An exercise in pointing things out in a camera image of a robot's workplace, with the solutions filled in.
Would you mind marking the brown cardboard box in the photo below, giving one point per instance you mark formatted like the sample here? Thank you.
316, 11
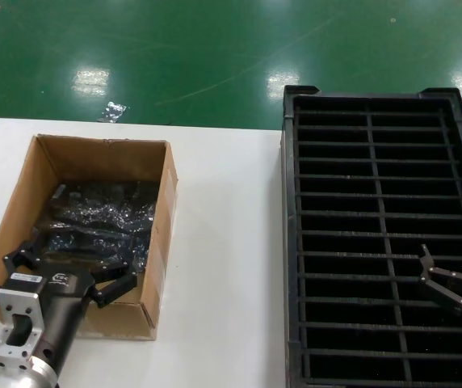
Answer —
93, 161

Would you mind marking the bagged graphics cards pile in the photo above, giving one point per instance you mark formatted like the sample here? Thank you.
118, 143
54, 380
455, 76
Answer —
106, 202

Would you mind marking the silver camera mount bracket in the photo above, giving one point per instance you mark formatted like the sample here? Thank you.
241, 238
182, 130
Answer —
13, 323

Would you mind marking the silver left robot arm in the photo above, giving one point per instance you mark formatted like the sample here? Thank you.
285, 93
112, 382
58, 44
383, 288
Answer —
17, 372

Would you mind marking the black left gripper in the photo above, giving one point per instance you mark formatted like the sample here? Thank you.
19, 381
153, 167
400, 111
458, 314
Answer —
63, 307

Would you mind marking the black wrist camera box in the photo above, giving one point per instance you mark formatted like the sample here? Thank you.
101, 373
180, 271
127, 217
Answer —
27, 285

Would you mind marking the crumpled silver bag scrap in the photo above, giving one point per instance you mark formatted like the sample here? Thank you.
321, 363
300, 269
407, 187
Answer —
113, 112

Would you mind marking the black slotted plastic container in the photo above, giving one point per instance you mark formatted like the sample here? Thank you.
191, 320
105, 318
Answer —
291, 202

